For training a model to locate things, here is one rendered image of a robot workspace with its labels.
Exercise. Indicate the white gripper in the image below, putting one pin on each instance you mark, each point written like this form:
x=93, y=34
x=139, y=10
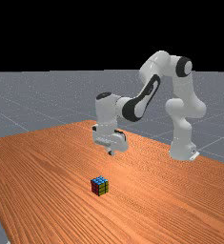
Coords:
x=112, y=138

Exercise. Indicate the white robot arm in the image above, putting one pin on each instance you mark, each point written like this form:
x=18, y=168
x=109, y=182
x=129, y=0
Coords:
x=167, y=95

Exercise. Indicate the many-coloured puzzle cube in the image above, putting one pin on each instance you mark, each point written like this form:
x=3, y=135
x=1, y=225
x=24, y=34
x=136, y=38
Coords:
x=99, y=186

